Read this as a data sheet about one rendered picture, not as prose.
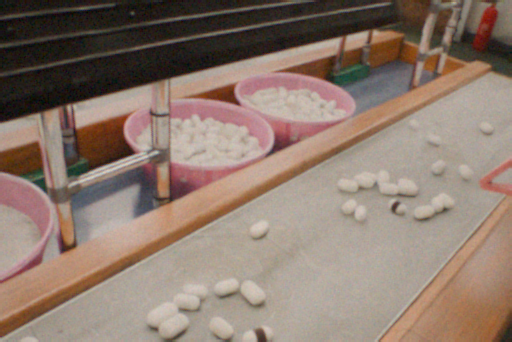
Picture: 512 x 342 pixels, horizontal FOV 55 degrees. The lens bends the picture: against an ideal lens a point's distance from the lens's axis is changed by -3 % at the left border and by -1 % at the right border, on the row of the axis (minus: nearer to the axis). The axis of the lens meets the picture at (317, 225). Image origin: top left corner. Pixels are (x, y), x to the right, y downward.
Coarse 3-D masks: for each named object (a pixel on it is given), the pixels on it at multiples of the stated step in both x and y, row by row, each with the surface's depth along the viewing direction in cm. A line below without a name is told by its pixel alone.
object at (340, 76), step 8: (368, 32) 147; (344, 40) 137; (368, 40) 148; (336, 48) 138; (344, 48) 138; (368, 48) 150; (336, 56) 139; (336, 64) 140; (360, 64) 153; (368, 64) 154; (336, 72) 142; (344, 72) 144; (352, 72) 148; (360, 72) 152; (368, 72) 156; (328, 80) 143; (336, 80) 143; (344, 80) 146; (352, 80) 150
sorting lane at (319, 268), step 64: (448, 128) 117; (320, 192) 85; (448, 192) 92; (192, 256) 67; (256, 256) 69; (320, 256) 71; (384, 256) 74; (448, 256) 76; (64, 320) 55; (128, 320) 57; (192, 320) 58; (256, 320) 60; (320, 320) 62; (384, 320) 63
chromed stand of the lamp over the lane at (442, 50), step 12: (432, 0) 118; (456, 0) 127; (432, 12) 119; (456, 12) 130; (432, 24) 120; (456, 24) 132; (444, 36) 134; (420, 48) 124; (444, 48) 134; (420, 60) 125; (444, 60) 138; (420, 72) 128
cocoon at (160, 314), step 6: (162, 306) 56; (168, 306) 57; (174, 306) 57; (150, 312) 56; (156, 312) 56; (162, 312) 56; (168, 312) 56; (174, 312) 57; (150, 318) 55; (156, 318) 55; (162, 318) 56; (168, 318) 56; (150, 324) 55; (156, 324) 55
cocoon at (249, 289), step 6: (246, 282) 62; (252, 282) 62; (246, 288) 61; (252, 288) 61; (258, 288) 61; (246, 294) 61; (252, 294) 61; (258, 294) 61; (264, 294) 62; (252, 300) 61; (258, 300) 61
